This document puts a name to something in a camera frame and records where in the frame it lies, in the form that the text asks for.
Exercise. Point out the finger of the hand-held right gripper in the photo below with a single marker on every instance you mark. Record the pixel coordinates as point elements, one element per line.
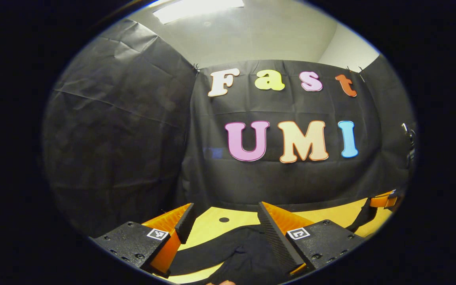
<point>382,200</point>

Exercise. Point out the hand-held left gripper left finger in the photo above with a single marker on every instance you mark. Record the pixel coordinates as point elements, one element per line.
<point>186,223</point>

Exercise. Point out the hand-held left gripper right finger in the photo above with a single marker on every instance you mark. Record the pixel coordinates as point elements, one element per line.
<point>277,243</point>

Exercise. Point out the black buttoned garment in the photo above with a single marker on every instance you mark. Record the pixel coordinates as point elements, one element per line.
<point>244,257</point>

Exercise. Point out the black backdrop cloth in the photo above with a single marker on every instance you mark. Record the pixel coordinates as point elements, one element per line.
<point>125,138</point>

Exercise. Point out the white ceiling light panel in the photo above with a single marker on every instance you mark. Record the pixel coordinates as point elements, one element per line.
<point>196,8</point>

